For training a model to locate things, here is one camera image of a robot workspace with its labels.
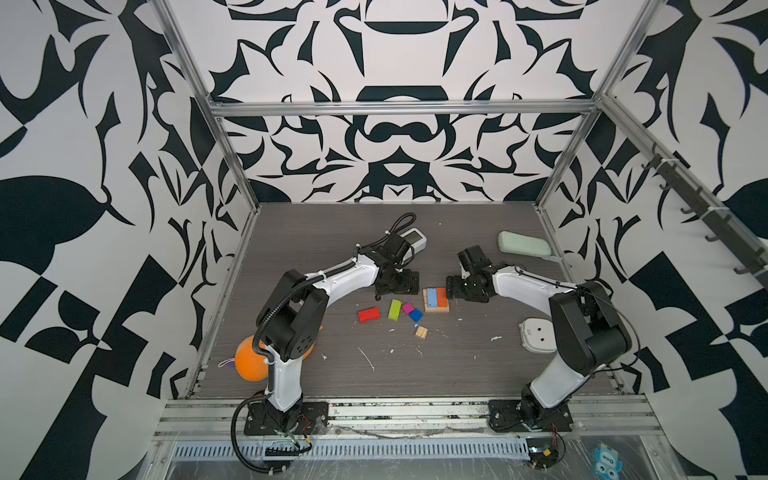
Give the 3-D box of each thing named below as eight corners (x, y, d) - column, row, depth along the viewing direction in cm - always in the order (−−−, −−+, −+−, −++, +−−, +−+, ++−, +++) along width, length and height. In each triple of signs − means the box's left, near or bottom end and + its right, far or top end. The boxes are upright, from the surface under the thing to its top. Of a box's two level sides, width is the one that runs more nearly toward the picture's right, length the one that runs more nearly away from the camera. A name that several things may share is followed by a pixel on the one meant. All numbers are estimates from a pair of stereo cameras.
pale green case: (497, 253, 109) (501, 247, 106) (497, 236, 114) (500, 229, 111) (554, 264, 106) (560, 257, 103) (552, 245, 111) (557, 239, 108)
